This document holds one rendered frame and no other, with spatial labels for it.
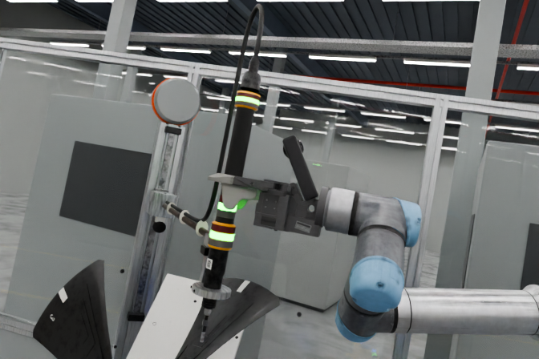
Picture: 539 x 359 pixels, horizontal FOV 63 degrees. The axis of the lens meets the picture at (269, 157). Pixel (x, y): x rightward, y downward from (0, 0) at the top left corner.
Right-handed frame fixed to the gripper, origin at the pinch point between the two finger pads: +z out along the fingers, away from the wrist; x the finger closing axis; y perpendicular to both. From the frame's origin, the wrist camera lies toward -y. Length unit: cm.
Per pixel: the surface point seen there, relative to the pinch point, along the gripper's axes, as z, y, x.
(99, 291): 23.8, 28.2, 8.9
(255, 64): -3.0, -21.1, -1.0
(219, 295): -4.9, 20.1, -2.8
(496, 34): -132, -191, 390
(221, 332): -3.5, 30.2, 9.4
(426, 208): -46, -2, 70
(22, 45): 113, -37, 71
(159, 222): 31, 17, 47
